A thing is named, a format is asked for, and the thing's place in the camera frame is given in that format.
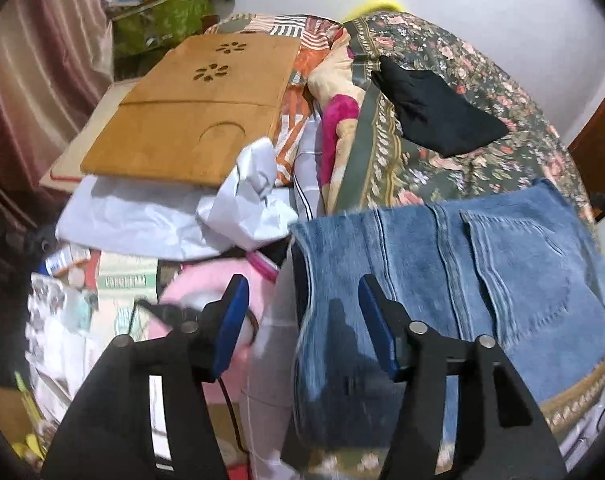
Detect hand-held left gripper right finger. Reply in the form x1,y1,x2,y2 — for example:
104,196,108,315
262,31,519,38
357,274,569,480

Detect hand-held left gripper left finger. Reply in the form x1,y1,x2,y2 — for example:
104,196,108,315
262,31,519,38
41,274,250,480

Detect blue denim pants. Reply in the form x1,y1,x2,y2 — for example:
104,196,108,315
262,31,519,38
288,178,605,450

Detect pink round plush cushion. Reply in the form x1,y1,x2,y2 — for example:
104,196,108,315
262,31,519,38
158,255,279,401

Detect white green printed box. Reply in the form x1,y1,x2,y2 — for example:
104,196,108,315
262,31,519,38
95,251,159,331

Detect crumpled white paper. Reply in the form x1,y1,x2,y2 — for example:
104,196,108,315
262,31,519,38
55,137,299,262

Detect wooden lap tray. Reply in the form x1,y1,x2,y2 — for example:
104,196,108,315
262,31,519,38
80,35,302,191

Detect floral green bedspread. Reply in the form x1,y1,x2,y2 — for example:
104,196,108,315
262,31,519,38
287,11,605,473

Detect black folded cloth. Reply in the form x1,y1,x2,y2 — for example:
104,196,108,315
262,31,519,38
370,55,510,158

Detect pink and cream blanket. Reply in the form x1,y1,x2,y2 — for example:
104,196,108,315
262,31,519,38
306,27,366,213

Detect patchwork striped quilt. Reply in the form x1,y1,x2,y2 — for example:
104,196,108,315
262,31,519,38
205,13,344,188

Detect wooden headboard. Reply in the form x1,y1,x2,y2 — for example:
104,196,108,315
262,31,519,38
567,67,605,196

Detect green patterned storage box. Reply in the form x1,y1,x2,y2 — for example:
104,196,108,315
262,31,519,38
106,0,218,57

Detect pink curtain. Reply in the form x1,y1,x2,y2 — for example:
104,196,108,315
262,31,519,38
0,0,114,221

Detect yellow cloth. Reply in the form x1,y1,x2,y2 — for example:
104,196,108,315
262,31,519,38
340,0,406,24

